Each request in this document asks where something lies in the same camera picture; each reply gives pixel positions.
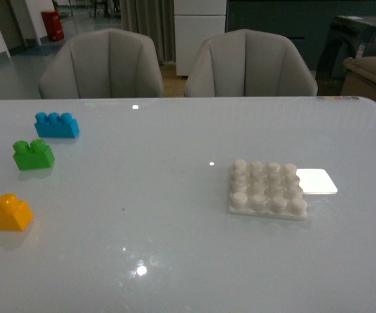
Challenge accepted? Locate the green toy building block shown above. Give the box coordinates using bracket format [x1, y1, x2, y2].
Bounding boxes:
[13, 139, 55, 171]

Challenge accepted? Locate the left grey armchair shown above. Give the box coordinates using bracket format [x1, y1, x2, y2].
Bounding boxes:
[39, 28, 164, 99]

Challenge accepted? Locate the right grey armchair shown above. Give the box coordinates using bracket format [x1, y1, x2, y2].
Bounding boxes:
[185, 29, 318, 98]

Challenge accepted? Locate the white studded base plate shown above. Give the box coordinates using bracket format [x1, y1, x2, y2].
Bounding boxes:
[228, 159, 307, 220]

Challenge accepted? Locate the yellow toy building block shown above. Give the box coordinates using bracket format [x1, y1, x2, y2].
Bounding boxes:
[0, 194, 33, 231]

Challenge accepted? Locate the dark kitchen counter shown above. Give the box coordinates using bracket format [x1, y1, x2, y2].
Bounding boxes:
[226, 1, 376, 70]

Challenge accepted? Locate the white drawer cabinet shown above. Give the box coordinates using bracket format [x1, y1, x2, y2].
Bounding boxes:
[174, 0, 227, 76]

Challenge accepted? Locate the black box appliance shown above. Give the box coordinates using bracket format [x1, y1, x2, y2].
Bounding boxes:
[316, 16, 376, 93]

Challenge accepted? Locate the brown sofa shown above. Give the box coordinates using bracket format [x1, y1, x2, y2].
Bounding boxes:
[341, 56, 376, 102]

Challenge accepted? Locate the coloured sticker strip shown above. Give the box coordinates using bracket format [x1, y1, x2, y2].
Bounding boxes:
[317, 96, 360, 101]

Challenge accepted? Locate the blue toy building block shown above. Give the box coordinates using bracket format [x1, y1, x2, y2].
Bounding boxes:
[35, 112, 80, 138]

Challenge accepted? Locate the grey curtain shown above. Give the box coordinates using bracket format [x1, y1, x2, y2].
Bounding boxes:
[119, 0, 176, 63]

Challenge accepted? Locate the red bin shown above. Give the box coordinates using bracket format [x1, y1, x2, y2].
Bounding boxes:
[41, 10, 64, 41]

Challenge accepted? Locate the grey armchair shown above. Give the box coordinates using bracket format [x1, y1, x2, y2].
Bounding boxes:
[185, 29, 318, 98]
[39, 28, 164, 99]

